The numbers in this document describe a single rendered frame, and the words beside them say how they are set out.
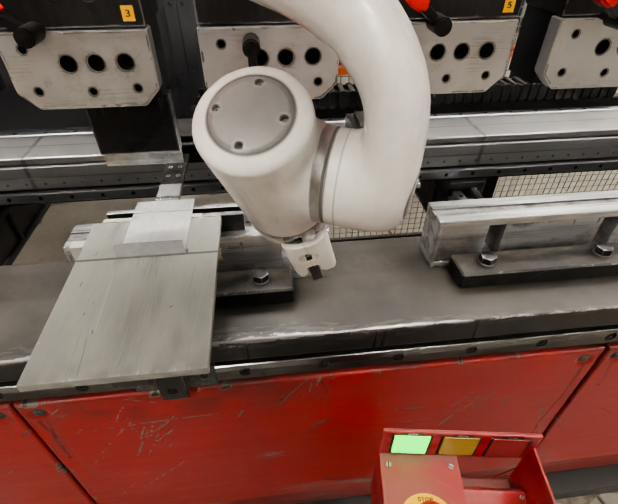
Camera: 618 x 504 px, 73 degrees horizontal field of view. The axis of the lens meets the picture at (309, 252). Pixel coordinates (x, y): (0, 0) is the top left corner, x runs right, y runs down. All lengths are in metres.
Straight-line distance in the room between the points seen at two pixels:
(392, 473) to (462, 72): 0.51
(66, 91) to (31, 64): 0.04
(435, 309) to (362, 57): 0.48
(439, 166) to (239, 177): 0.71
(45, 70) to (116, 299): 0.26
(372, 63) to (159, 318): 0.35
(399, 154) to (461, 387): 0.61
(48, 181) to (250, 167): 0.73
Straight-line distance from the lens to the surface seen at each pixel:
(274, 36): 0.50
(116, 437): 0.85
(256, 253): 0.65
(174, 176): 0.73
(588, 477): 1.63
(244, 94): 0.30
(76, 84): 0.55
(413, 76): 0.27
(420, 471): 0.63
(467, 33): 0.55
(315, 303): 0.65
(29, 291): 0.81
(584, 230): 0.84
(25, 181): 0.98
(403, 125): 0.27
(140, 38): 0.51
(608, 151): 1.15
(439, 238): 0.70
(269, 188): 0.29
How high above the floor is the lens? 1.35
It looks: 40 degrees down
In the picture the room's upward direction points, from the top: straight up
